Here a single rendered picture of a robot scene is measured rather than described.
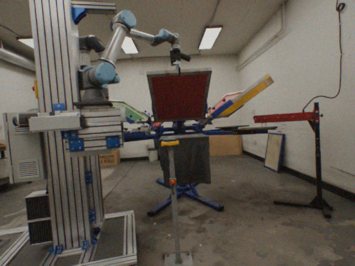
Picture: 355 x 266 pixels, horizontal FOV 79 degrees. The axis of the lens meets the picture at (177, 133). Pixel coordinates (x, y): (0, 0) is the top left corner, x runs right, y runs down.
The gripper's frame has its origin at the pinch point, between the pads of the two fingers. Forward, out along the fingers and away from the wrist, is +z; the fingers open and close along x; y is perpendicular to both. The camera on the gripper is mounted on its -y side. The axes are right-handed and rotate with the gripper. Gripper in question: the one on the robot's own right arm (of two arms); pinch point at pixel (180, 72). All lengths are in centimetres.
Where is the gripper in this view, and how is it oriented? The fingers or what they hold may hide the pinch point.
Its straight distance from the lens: 182.1
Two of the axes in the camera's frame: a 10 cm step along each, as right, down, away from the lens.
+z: 0.7, 9.7, -2.4
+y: -10.0, 0.7, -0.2
